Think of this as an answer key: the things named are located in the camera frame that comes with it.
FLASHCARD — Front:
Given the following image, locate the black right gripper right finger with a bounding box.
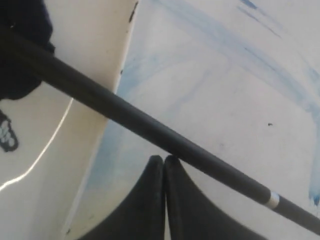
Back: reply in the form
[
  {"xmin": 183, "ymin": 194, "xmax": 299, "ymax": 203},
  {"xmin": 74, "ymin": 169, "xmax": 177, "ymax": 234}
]
[{"xmin": 164, "ymin": 155, "xmax": 265, "ymax": 240}]

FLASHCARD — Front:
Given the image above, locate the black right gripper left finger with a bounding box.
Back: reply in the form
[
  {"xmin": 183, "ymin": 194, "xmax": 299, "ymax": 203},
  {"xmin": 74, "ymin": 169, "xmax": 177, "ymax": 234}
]
[{"xmin": 81, "ymin": 155, "xmax": 166, "ymax": 240}]

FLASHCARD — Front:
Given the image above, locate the black paintbrush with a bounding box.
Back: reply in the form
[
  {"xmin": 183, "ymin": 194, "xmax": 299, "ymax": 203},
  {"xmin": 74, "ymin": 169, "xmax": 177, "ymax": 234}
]
[{"xmin": 0, "ymin": 23, "xmax": 320, "ymax": 230}]

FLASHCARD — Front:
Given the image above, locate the white square paint plate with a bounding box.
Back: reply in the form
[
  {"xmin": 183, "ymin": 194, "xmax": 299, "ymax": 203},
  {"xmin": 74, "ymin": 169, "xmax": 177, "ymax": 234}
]
[{"xmin": 0, "ymin": 0, "xmax": 139, "ymax": 240}]

